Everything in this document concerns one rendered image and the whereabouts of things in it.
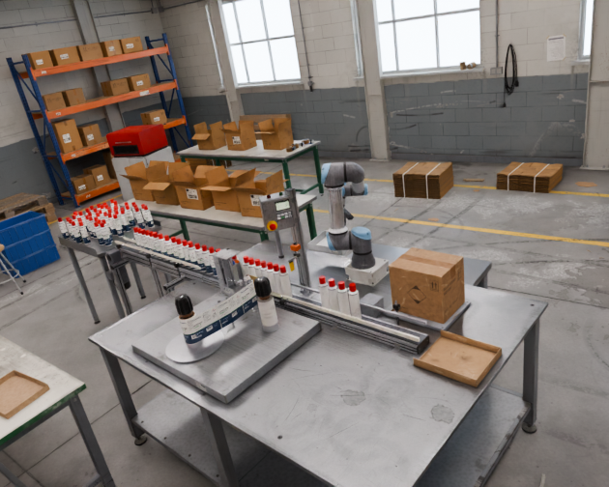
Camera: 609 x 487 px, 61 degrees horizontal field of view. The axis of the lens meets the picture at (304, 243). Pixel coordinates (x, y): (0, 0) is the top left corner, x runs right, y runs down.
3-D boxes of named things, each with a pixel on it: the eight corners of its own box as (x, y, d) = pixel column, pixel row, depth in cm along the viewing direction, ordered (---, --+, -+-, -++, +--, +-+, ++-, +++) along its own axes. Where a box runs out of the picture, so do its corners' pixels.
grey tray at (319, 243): (308, 249, 345) (307, 243, 342) (326, 236, 358) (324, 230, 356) (342, 255, 328) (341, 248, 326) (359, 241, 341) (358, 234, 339)
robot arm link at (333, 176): (352, 253, 308) (345, 164, 287) (327, 254, 310) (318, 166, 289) (352, 245, 319) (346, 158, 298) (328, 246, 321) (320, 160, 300)
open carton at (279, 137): (255, 151, 711) (250, 125, 697) (276, 143, 740) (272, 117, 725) (276, 153, 684) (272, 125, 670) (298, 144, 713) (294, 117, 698)
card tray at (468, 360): (413, 365, 236) (413, 358, 234) (441, 336, 252) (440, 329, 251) (476, 387, 216) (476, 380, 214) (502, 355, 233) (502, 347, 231)
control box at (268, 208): (264, 227, 297) (258, 196, 289) (293, 221, 300) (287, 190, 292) (267, 234, 288) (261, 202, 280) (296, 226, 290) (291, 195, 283)
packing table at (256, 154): (187, 200, 820) (175, 153, 789) (222, 184, 875) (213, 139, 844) (294, 214, 686) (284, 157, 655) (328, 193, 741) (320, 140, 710)
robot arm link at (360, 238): (372, 252, 307) (371, 232, 301) (349, 254, 309) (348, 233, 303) (372, 244, 318) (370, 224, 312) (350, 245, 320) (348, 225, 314)
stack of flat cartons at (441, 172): (393, 196, 688) (391, 174, 675) (409, 184, 727) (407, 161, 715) (441, 199, 652) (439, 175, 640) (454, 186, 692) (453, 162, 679)
